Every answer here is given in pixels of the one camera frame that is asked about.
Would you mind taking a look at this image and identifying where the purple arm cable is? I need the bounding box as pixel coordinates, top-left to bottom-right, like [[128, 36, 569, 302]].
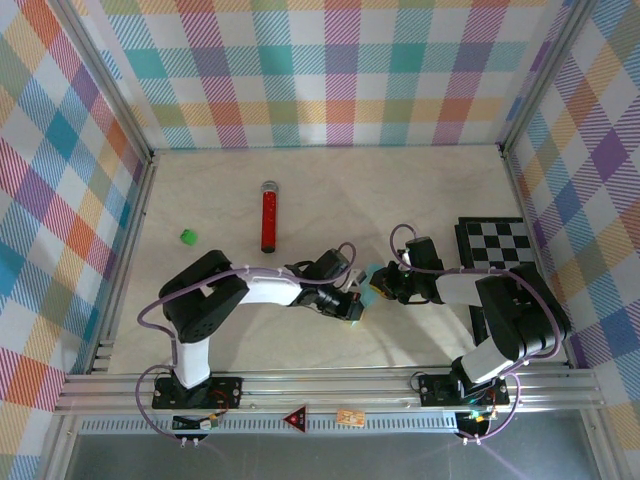
[[137, 241, 358, 444], [389, 222, 574, 446]]

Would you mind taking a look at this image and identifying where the black white chessboard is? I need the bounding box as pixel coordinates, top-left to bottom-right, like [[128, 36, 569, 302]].
[[453, 215, 539, 347]]

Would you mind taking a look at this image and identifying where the aluminium front rail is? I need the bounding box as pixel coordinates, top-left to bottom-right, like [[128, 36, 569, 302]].
[[54, 367, 604, 416]]

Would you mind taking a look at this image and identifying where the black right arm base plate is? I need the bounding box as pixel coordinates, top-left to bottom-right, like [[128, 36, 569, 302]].
[[417, 373, 511, 407]]

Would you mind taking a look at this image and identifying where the slotted grey cable duct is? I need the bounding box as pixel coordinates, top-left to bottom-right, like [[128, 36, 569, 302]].
[[79, 412, 494, 435]]

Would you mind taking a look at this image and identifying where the aluminium frame post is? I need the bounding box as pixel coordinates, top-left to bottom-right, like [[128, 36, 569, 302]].
[[47, 0, 157, 162], [499, 0, 599, 151]]

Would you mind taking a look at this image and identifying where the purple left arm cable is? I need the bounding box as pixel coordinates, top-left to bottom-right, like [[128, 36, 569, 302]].
[[137, 241, 358, 444]]

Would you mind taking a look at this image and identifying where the red glitter tube silver cap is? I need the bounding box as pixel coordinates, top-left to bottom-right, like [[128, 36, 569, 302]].
[[259, 180, 281, 254]]

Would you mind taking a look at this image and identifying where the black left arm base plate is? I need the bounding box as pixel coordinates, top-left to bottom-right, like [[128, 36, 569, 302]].
[[152, 375, 244, 411]]

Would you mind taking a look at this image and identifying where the light blue paper sheet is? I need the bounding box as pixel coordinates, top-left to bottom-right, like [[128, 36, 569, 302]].
[[355, 263, 385, 327]]

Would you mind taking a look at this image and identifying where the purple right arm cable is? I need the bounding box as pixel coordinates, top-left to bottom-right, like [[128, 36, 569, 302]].
[[389, 222, 574, 446]]

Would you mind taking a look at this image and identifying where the aluminium side rail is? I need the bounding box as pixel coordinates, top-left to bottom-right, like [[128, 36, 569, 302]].
[[84, 149, 159, 376], [499, 144, 576, 371]]

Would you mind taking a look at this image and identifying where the red triangle warning sticker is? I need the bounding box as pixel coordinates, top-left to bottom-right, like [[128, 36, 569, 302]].
[[282, 405, 308, 435]]

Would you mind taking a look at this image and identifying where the small controller board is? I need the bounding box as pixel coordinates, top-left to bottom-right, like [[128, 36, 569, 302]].
[[457, 409, 494, 436], [172, 413, 222, 432]]

